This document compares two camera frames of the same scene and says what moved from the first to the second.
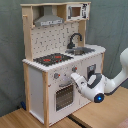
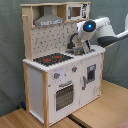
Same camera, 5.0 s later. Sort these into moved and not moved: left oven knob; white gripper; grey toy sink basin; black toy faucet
Moved: white gripper
Not moved: black toy faucet; left oven knob; grey toy sink basin
